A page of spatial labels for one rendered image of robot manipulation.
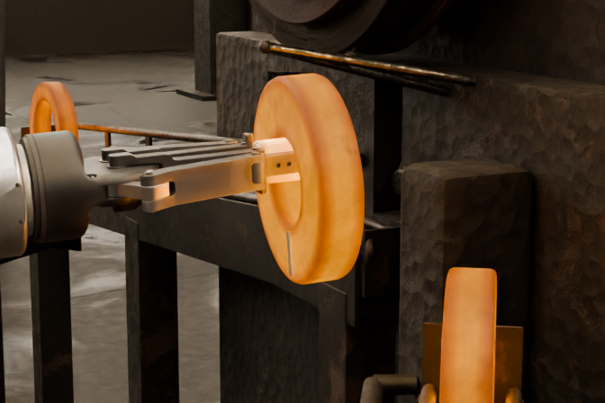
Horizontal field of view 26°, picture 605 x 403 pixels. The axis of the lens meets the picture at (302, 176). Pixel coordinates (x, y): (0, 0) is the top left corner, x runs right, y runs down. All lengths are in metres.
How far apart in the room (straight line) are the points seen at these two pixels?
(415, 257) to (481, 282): 0.32
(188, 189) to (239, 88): 0.89
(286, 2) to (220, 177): 0.49
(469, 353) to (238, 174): 0.20
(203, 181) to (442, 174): 0.32
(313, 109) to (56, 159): 0.18
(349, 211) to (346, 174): 0.03
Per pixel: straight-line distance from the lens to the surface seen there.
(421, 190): 1.17
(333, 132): 0.90
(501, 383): 0.99
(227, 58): 1.80
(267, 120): 0.98
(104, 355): 3.25
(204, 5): 8.29
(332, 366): 1.36
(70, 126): 2.33
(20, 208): 0.87
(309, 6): 1.32
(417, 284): 1.19
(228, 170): 0.90
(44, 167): 0.88
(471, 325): 0.85
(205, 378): 3.07
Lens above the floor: 1.00
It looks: 10 degrees down
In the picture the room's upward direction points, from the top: straight up
